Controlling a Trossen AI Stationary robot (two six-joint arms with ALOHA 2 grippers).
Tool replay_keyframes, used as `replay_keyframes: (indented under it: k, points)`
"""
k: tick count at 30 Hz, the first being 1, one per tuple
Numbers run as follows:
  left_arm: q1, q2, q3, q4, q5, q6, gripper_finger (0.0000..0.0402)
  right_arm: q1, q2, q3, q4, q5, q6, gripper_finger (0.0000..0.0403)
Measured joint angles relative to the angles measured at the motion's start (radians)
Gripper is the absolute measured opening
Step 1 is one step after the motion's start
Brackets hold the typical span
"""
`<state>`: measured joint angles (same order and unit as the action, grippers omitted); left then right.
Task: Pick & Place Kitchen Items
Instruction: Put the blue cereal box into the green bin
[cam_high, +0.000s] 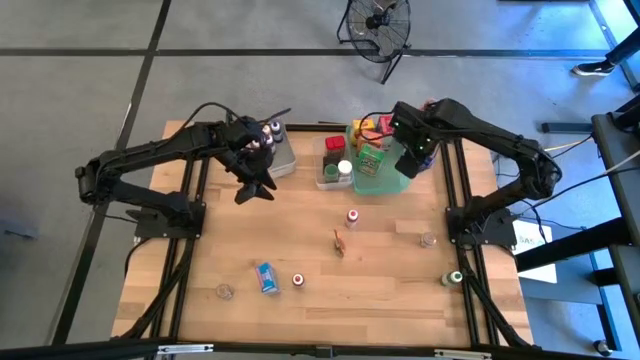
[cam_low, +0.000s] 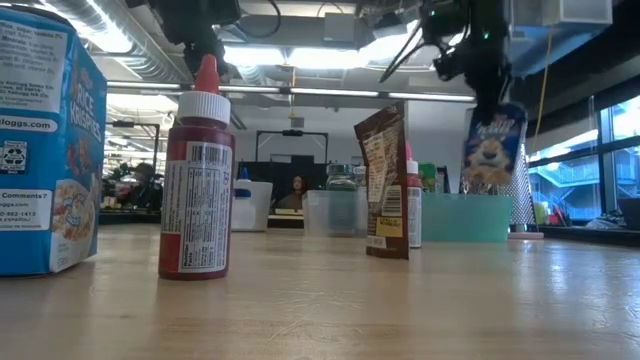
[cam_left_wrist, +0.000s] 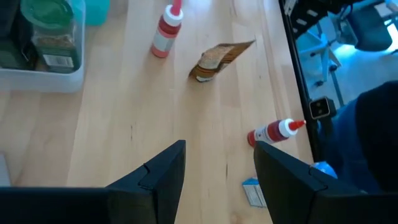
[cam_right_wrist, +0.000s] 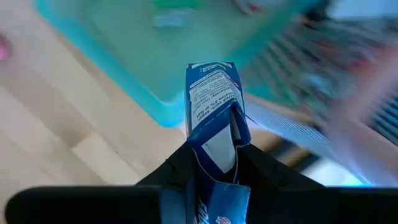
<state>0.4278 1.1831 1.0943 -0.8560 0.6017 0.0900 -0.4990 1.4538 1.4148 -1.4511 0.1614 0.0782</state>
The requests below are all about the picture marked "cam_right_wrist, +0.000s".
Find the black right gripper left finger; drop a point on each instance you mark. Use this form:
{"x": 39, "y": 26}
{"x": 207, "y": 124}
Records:
{"x": 174, "y": 171}

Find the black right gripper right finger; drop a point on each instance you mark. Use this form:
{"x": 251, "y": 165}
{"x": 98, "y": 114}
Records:
{"x": 270, "y": 180}

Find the navy mini cereal box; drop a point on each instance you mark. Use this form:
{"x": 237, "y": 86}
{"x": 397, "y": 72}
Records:
{"x": 214, "y": 93}

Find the green plastic tray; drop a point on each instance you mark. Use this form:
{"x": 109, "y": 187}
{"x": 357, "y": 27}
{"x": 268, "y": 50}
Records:
{"x": 155, "y": 56}

